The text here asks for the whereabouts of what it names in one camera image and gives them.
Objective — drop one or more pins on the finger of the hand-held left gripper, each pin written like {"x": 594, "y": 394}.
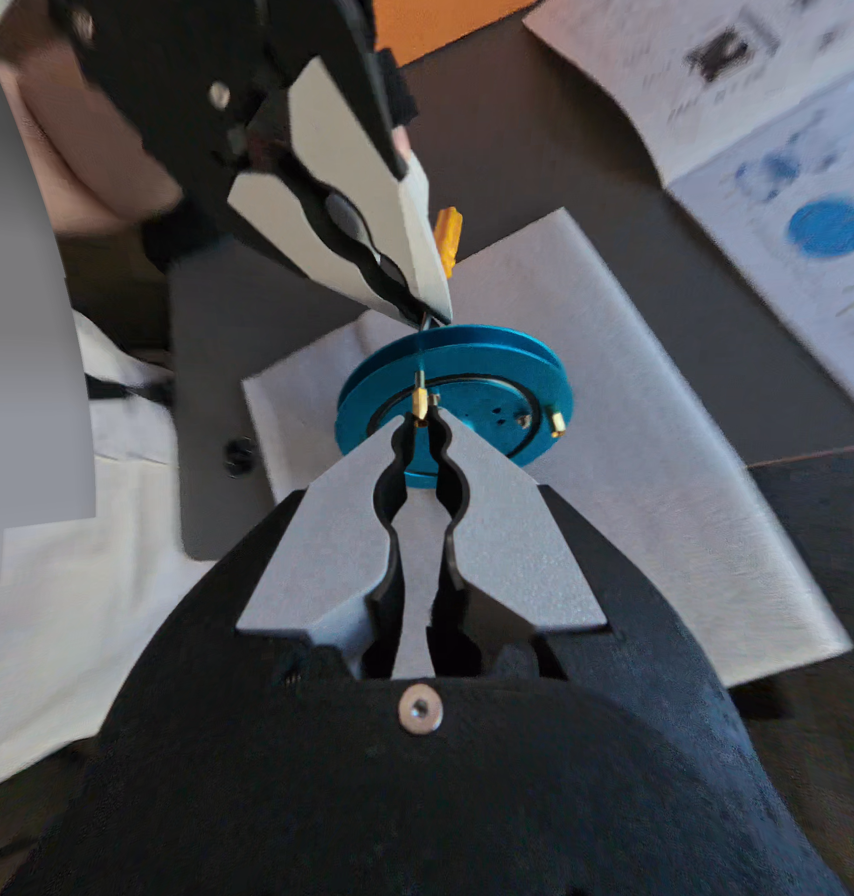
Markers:
{"x": 287, "y": 224}
{"x": 350, "y": 140}

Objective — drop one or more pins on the open instruction booklet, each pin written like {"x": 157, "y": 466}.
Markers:
{"x": 748, "y": 105}

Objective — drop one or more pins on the black chest harness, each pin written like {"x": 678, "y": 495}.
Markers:
{"x": 126, "y": 390}

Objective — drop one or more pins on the orange cardboard box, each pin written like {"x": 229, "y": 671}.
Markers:
{"x": 427, "y": 28}

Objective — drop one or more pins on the dark grey desk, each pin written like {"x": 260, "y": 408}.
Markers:
{"x": 539, "y": 140}

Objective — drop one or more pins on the blue round metal base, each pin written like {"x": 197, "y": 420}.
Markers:
{"x": 511, "y": 371}

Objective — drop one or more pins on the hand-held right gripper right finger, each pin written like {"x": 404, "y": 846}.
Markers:
{"x": 525, "y": 560}

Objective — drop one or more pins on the person's left hand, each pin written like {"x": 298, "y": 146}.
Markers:
{"x": 98, "y": 175}

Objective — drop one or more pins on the white foam sheet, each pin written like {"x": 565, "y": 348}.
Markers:
{"x": 643, "y": 490}

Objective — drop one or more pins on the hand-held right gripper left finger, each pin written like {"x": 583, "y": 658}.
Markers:
{"x": 315, "y": 560}

